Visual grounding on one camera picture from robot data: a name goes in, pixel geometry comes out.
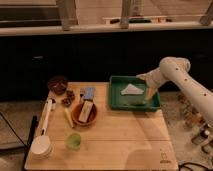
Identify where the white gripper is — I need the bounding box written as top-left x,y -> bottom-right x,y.
137,68 -> 167,100

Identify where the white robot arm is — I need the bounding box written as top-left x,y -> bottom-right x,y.
137,57 -> 213,126

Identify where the white cloth in tray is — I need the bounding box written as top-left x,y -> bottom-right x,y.
121,84 -> 144,95

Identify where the green plastic tray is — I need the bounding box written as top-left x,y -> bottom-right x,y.
108,76 -> 161,112

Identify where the spice bottle rack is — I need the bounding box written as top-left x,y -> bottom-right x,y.
178,94 -> 213,154

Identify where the blue sponge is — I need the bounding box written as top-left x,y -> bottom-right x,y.
83,87 -> 95,101

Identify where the wooden block in bowl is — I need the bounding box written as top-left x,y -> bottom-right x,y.
78,101 -> 93,123

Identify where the orange bowl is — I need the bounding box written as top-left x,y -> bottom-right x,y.
71,101 -> 97,126

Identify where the brown pine cone cluster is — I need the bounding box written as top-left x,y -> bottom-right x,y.
61,90 -> 75,107

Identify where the wooden cutting board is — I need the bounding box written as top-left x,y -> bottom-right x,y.
25,82 -> 178,171

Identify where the green plastic cup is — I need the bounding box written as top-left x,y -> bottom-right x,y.
66,133 -> 81,150

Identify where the black cable right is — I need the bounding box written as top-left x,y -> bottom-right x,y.
178,161 -> 213,171

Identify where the black cable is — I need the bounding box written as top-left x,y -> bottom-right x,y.
178,161 -> 213,171
0,111 -> 29,151

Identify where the black cable left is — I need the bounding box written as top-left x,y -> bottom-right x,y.
0,111 -> 29,151

